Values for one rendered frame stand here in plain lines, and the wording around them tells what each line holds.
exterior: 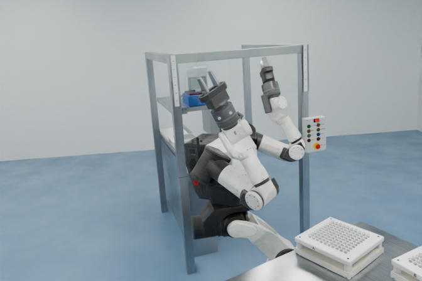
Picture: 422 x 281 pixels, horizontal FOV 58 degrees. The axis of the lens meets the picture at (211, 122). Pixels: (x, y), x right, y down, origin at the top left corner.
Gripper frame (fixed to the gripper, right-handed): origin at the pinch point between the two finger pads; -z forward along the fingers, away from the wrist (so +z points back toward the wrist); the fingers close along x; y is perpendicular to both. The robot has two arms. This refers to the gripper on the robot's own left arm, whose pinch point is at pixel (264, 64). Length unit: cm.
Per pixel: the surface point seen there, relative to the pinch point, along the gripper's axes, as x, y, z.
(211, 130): -76, 30, 18
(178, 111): -59, 50, 3
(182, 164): -73, 55, 37
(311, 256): 40, 11, 91
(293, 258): 36, 17, 91
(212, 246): -126, 47, 104
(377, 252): 42, -14, 95
